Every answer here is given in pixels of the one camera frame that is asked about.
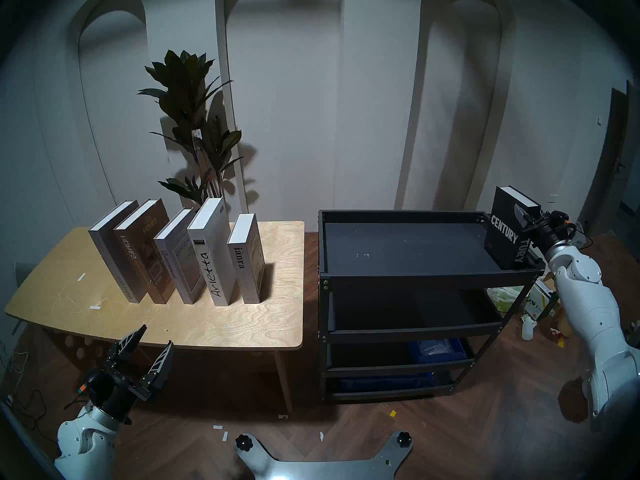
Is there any green and white carton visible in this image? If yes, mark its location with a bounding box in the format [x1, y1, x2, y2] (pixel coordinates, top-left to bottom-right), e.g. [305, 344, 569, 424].
[525, 279, 560, 321]

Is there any black metal shelf cart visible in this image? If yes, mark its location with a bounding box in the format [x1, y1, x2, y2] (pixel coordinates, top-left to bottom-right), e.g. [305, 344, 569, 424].
[318, 210, 547, 404]

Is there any light wooden table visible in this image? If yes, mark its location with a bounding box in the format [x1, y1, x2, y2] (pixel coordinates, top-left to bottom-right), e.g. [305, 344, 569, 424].
[4, 220, 305, 412]

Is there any black floor cable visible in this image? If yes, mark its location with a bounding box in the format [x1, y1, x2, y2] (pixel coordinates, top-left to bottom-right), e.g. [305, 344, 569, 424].
[0, 351, 81, 432]

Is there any grey Special Issue book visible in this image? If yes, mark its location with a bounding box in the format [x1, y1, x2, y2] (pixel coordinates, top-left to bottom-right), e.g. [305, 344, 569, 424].
[88, 199, 147, 304]

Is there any tall green potted plant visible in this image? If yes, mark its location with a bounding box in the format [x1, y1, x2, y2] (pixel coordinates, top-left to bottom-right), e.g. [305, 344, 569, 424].
[137, 49, 246, 222]

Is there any brown Homes book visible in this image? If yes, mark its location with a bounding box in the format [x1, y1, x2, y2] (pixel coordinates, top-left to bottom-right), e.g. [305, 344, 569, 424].
[113, 198, 177, 305]

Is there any grey ianra book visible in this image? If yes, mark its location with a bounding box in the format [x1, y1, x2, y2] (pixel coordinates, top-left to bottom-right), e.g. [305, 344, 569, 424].
[227, 213, 266, 305]

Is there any blue plastic bin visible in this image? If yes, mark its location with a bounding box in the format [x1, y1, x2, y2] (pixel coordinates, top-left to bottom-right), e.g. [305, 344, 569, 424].
[407, 338, 468, 365]

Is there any dark door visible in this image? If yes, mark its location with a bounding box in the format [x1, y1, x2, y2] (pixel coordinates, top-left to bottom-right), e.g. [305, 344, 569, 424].
[580, 80, 640, 237]

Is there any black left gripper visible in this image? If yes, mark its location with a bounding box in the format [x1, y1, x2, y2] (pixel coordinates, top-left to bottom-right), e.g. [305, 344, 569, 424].
[77, 324, 175, 426]

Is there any black Century book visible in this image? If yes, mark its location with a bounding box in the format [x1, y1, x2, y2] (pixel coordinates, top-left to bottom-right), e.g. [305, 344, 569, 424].
[484, 185, 542, 271]

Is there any white Arietta book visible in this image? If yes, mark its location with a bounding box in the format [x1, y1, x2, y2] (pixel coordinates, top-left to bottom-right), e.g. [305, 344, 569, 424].
[187, 197, 240, 307]

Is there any light green plastic bag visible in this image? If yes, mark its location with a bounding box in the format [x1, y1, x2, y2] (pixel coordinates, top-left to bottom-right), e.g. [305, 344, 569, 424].
[487, 286, 526, 313]

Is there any white square box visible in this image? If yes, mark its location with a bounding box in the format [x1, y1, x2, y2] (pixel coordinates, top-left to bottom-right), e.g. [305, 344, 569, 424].
[530, 244, 552, 274]

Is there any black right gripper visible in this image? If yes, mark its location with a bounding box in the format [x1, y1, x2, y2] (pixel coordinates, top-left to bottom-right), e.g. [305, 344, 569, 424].
[513, 205, 577, 253]

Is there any grey metal robot base plate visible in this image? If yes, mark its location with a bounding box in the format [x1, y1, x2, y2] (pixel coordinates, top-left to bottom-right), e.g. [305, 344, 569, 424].
[234, 432, 414, 480]

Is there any grey Discontent book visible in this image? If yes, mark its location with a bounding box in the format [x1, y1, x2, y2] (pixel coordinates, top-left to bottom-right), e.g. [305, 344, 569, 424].
[153, 207, 207, 305]

